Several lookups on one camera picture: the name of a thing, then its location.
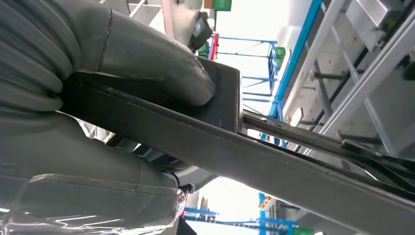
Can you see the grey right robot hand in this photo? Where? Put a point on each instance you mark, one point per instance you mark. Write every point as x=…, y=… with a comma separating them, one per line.
x=81, y=181

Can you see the green plastic crate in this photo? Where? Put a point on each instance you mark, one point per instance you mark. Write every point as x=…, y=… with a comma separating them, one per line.
x=222, y=5
x=280, y=53

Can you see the blue steel beam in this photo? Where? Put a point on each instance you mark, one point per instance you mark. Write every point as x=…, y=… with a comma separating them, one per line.
x=298, y=48

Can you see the blue metal shelf rack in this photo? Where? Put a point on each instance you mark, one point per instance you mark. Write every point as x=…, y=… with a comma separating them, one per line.
x=272, y=65
x=262, y=223

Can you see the black mounted device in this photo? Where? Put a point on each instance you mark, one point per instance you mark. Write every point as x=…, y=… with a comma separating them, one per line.
x=201, y=30

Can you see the aluminium profile frame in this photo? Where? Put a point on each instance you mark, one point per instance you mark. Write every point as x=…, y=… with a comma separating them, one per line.
x=373, y=81

